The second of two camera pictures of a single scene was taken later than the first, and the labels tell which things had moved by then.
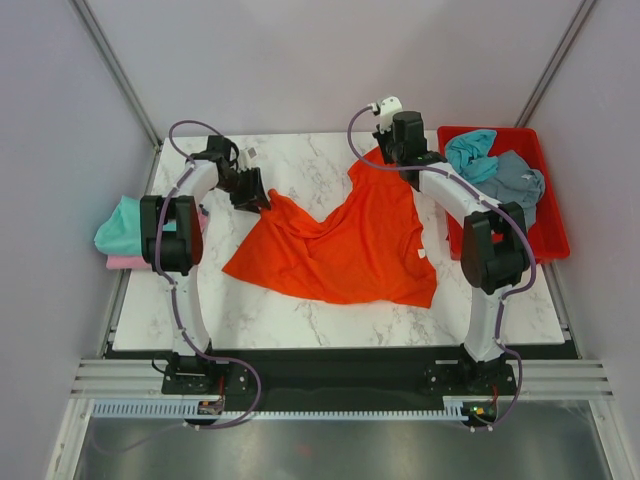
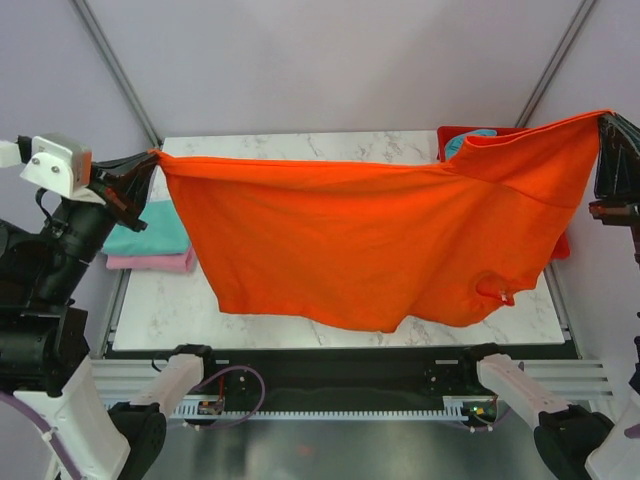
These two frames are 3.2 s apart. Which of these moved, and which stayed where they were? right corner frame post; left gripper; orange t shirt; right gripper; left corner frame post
Moved: right gripper; left gripper; orange t shirt
Stayed: right corner frame post; left corner frame post
